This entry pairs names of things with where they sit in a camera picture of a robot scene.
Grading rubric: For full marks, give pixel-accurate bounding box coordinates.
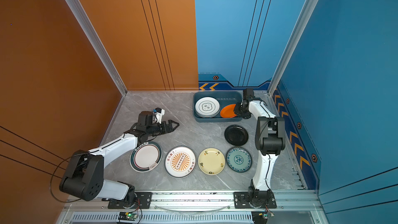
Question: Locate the aluminium rail frame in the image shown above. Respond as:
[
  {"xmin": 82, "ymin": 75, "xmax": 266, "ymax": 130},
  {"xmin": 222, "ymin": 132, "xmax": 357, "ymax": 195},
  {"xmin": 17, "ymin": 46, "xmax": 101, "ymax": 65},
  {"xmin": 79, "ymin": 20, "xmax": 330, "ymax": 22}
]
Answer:
[{"xmin": 55, "ymin": 189, "xmax": 330, "ymax": 224}]

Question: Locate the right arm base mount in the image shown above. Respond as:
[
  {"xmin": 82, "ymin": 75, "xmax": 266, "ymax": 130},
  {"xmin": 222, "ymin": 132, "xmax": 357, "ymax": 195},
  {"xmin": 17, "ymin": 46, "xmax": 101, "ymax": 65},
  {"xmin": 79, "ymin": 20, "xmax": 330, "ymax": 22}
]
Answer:
[{"xmin": 233, "ymin": 191, "xmax": 277, "ymax": 209}]

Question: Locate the black plate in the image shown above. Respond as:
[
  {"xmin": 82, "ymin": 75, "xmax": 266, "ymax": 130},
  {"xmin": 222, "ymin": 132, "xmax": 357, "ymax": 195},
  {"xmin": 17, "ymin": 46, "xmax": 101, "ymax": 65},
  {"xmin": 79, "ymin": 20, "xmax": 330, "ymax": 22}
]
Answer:
[{"xmin": 224, "ymin": 124, "xmax": 249, "ymax": 146}]

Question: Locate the white plate green red rim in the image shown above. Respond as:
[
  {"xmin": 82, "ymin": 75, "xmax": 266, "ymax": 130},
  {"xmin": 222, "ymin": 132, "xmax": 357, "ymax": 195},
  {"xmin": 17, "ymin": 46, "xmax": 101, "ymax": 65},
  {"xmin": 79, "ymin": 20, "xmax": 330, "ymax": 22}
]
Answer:
[{"xmin": 130, "ymin": 141, "xmax": 162, "ymax": 173}]

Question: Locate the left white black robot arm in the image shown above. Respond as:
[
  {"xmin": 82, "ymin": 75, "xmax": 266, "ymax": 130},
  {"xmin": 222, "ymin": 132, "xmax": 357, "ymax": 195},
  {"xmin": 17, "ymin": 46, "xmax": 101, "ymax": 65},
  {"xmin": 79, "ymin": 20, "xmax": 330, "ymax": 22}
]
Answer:
[{"xmin": 59, "ymin": 108, "xmax": 179, "ymax": 208}]

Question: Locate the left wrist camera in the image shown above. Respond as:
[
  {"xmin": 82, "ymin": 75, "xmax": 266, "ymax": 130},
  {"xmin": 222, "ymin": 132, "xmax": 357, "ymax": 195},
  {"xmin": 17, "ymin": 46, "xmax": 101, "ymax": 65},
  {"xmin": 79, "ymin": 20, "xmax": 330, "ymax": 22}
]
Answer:
[{"xmin": 152, "ymin": 107, "xmax": 165, "ymax": 123}]

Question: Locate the teal plastic bin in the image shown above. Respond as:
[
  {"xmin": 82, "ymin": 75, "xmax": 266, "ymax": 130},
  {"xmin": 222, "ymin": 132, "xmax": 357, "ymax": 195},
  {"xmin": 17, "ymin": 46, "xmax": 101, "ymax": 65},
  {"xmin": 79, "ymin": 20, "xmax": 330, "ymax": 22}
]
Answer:
[{"xmin": 193, "ymin": 91, "xmax": 242, "ymax": 122}]

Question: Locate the small white flower-logo plate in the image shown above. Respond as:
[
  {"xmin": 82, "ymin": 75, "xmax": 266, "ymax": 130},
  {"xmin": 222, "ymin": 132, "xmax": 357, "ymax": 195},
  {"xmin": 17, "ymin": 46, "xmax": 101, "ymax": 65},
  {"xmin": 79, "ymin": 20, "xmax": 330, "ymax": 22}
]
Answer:
[{"xmin": 195, "ymin": 97, "xmax": 221, "ymax": 118}]

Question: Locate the cream yellow plate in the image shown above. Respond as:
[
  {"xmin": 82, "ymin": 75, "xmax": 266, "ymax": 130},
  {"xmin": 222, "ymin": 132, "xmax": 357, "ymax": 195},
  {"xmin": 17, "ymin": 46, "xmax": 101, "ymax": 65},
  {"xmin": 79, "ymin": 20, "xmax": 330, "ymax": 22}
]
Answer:
[{"xmin": 198, "ymin": 148, "xmax": 226, "ymax": 176}]

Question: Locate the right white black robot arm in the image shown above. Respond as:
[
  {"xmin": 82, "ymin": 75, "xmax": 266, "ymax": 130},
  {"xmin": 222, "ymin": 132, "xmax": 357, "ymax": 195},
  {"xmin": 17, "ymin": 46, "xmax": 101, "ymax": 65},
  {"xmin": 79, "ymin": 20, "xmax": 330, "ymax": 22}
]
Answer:
[{"xmin": 234, "ymin": 88, "xmax": 286, "ymax": 208}]

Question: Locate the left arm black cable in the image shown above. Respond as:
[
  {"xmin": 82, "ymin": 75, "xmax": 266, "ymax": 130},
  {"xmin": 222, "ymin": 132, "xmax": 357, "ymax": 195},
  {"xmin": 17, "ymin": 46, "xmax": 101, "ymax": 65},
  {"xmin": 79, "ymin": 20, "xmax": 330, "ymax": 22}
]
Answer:
[{"xmin": 49, "ymin": 153, "xmax": 81, "ymax": 203}]

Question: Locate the green circuit board left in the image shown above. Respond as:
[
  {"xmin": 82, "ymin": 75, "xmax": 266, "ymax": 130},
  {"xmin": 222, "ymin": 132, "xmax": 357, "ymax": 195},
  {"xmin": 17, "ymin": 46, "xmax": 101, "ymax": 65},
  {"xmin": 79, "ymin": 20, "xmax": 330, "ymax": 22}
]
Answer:
[{"xmin": 117, "ymin": 212, "xmax": 140, "ymax": 224}]

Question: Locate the large orange sunburst plate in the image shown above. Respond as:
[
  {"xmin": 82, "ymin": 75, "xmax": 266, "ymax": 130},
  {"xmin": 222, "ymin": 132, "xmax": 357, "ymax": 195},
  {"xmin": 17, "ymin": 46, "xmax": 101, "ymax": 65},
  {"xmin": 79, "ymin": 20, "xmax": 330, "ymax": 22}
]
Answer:
[{"xmin": 165, "ymin": 146, "xmax": 197, "ymax": 178}]

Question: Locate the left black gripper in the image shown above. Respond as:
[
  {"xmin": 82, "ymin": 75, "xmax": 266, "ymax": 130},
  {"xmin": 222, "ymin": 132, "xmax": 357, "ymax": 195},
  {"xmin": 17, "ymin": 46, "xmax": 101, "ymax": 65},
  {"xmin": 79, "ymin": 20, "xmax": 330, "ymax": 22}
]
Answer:
[{"xmin": 147, "ymin": 120, "xmax": 179, "ymax": 139}]

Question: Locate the green patterned plate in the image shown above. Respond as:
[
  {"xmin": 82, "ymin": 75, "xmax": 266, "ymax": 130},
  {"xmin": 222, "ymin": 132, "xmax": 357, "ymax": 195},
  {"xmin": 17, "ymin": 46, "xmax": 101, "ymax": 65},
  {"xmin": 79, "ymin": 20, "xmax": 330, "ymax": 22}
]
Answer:
[{"xmin": 226, "ymin": 147, "xmax": 253, "ymax": 173}]

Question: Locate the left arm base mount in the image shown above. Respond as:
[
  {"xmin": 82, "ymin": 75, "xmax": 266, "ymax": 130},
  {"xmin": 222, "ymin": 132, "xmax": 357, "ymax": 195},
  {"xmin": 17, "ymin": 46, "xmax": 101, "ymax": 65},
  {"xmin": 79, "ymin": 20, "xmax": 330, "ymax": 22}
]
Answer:
[{"xmin": 107, "ymin": 192, "xmax": 152, "ymax": 210}]

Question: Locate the circuit board right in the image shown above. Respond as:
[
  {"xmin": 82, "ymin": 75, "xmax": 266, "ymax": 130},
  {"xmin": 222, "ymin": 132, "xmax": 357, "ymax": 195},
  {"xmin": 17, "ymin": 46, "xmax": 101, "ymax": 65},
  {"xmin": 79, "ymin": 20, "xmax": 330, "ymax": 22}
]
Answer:
[{"xmin": 251, "ymin": 212, "xmax": 274, "ymax": 224}]

